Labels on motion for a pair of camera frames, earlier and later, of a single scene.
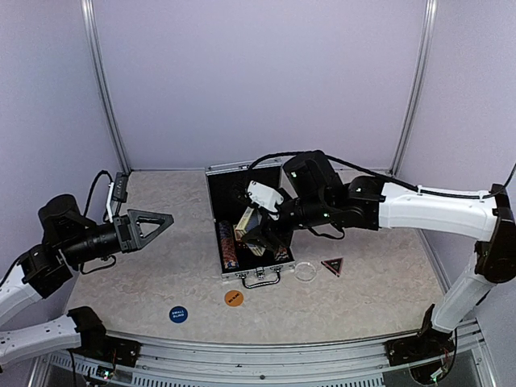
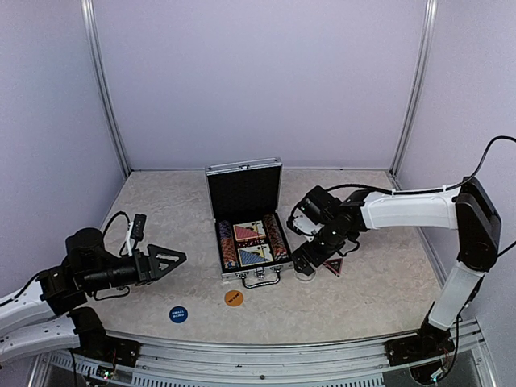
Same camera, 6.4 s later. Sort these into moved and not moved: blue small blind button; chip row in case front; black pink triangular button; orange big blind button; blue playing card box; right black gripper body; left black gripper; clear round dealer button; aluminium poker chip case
Moved: blue playing card box; right black gripper body; left black gripper
Not moved: orange big blind button; black pink triangular button; clear round dealer button; aluminium poker chip case; blue small blind button; chip row in case front
